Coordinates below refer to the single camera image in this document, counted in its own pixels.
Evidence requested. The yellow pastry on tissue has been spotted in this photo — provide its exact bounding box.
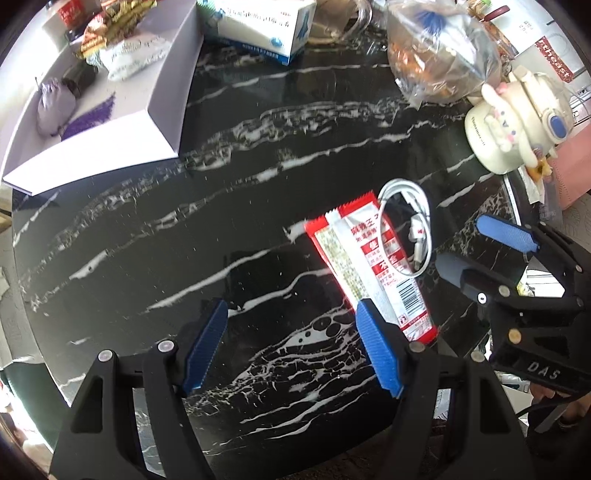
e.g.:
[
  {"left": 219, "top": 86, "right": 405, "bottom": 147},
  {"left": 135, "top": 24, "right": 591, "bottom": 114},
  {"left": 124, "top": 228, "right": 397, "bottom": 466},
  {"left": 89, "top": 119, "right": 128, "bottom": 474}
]
[{"left": 518, "top": 159, "right": 553, "bottom": 204}]

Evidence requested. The white Northeast paper bag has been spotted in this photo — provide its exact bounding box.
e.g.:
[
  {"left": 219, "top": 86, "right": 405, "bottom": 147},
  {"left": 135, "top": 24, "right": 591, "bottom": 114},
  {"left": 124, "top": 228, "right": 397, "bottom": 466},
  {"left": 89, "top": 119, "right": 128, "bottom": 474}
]
[{"left": 512, "top": 21, "right": 590, "bottom": 94}]

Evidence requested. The pink paper bag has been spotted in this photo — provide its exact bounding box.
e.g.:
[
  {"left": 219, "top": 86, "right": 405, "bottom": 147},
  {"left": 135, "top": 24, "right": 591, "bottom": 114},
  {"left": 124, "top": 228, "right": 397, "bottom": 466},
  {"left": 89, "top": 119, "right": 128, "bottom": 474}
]
[{"left": 552, "top": 126, "right": 591, "bottom": 210}]

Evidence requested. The glass mug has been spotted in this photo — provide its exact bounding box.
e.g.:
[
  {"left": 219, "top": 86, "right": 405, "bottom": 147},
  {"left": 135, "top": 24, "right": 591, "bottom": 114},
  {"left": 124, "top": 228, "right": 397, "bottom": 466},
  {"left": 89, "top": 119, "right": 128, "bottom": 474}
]
[{"left": 308, "top": 0, "right": 373, "bottom": 45}]

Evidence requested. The red white spicy snack packet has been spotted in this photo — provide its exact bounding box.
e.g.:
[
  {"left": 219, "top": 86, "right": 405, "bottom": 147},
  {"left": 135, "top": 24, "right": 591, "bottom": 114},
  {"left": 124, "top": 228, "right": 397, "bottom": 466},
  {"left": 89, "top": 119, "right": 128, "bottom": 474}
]
[{"left": 304, "top": 192, "right": 438, "bottom": 344}]

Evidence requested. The white usb cable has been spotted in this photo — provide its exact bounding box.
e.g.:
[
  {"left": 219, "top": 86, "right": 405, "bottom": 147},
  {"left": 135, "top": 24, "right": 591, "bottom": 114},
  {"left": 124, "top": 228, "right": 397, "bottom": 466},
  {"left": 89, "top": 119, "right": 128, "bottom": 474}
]
[{"left": 378, "top": 178, "right": 435, "bottom": 279}]

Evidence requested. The clear plastic bag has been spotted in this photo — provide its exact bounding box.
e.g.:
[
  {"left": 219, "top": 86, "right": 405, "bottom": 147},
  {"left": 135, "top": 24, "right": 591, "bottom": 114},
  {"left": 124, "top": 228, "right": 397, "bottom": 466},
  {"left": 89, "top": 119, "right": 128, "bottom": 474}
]
[{"left": 387, "top": 1, "right": 502, "bottom": 109}]

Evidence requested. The right hand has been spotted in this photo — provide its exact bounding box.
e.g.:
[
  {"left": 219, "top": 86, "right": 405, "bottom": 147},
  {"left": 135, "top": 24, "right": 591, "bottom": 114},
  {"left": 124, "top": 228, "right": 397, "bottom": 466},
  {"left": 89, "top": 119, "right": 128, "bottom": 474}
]
[{"left": 529, "top": 383, "right": 589, "bottom": 434}]

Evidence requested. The white open gift box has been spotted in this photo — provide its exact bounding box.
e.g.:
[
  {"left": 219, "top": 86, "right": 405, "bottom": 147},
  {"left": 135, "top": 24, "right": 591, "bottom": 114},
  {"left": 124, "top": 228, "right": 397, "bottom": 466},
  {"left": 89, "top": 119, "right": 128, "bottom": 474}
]
[{"left": 1, "top": 1, "right": 204, "bottom": 196}]

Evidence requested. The white cartoon dog cup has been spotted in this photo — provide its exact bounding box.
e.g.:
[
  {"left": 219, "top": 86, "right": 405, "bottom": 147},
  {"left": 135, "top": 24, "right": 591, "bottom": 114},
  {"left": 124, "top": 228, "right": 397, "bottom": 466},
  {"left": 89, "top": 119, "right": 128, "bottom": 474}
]
[{"left": 465, "top": 65, "right": 574, "bottom": 175}]

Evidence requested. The white printed snack packet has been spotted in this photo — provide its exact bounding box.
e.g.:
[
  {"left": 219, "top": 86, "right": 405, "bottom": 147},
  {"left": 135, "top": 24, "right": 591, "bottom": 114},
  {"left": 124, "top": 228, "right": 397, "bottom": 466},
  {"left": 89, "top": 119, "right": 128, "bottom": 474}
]
[{"left": 98, "top": 33, "right": 171, "bottom": 82}]

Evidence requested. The white blue medicine box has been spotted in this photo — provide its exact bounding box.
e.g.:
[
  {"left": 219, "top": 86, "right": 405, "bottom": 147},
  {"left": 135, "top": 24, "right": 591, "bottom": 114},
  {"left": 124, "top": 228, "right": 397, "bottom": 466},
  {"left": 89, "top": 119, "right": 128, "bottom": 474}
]
[{"left": 197, "top": 0, "right": 317, "bottom": 65}]

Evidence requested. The black smartphone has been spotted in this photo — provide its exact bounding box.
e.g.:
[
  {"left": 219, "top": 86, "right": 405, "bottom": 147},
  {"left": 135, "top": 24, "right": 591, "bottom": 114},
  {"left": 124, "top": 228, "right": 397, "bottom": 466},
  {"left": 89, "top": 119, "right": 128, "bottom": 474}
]
[{"left": 503, "top": 171, "right": 540, "bottom": 225}]

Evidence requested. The black hair scrunchie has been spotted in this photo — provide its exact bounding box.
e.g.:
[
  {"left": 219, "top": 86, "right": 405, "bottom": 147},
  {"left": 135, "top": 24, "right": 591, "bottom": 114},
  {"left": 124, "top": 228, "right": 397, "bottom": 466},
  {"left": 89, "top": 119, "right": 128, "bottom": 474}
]
[{"left": 61, "top": 61, "right": 98, "bottom": 99}]

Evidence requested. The lavender drawstring pouch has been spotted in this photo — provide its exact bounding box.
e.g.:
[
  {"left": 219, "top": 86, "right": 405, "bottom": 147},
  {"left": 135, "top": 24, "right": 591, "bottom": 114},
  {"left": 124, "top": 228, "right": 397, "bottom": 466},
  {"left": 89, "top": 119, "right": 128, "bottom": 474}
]
[{"left": 36, "top": 78, "right": 115, "bottom": 140}]

